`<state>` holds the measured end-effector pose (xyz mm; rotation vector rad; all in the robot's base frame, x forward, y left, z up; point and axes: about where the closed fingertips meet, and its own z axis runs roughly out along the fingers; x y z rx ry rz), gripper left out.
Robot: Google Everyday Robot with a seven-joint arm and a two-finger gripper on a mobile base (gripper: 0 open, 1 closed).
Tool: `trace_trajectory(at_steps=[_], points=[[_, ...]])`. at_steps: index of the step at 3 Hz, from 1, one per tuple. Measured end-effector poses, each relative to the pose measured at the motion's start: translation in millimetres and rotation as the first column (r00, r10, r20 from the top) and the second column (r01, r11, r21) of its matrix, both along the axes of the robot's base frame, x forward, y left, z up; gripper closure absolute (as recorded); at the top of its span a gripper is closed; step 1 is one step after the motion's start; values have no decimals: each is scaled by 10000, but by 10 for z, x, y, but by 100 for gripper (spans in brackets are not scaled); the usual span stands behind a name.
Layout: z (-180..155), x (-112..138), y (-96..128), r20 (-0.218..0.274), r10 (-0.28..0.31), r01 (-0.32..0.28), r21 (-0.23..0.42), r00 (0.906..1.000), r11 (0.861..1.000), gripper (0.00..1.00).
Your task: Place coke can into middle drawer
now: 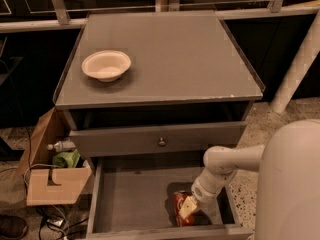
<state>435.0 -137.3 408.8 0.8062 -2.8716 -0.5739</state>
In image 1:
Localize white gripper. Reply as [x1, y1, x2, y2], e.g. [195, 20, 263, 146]
[179, 177, 220, 219]

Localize red coke can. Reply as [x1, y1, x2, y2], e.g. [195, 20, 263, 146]
[174, 191, 195, 227]

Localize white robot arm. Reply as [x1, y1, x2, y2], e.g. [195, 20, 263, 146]
[178, 119, 320, 240]

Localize open grey middle drawer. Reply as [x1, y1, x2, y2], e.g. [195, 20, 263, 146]
[86, 152, 253, 240]

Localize round metal drawer knob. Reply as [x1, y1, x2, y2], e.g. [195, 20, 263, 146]
[158, 137, 167, 147]

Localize grey top drawer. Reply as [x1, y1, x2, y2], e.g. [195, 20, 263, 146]
[70, 121, 247, 157]

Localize grey drawer cabinet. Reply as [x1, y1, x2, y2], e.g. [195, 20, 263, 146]
[52, 11, 266, 167]

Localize green plastic bag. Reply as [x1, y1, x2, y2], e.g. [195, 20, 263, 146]
[52, 149, 80, 168]

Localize brown cardboard box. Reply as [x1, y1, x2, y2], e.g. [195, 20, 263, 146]
[14, 108, 92, 206]

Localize clear plastic bottle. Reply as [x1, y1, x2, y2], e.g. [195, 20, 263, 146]
[47, 140, 76, 152]

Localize white paper bowl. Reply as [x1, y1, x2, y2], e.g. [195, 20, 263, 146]
[82, 50, 131, 82]

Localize white slanted pole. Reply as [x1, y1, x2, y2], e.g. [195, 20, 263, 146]
[270, 12, 320, 114]

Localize black shoe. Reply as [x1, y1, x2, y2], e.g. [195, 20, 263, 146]
[0, 215, 28, 240]

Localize metal window railing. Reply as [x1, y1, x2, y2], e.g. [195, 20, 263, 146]
[0, 0, 320, 33]

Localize black and white cables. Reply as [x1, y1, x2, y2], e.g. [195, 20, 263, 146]
[0, 127, 90, 240]

